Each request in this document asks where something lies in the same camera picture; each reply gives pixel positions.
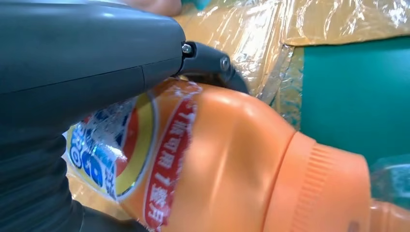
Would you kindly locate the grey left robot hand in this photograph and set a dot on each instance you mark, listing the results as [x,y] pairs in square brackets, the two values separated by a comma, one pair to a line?
[80,57]

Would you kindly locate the orange detergent bottle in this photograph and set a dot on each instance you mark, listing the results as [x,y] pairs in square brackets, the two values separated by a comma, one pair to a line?
[240,160]

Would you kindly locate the yellow taped cardboard sheet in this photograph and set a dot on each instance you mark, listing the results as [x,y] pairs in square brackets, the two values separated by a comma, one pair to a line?
[256,38]

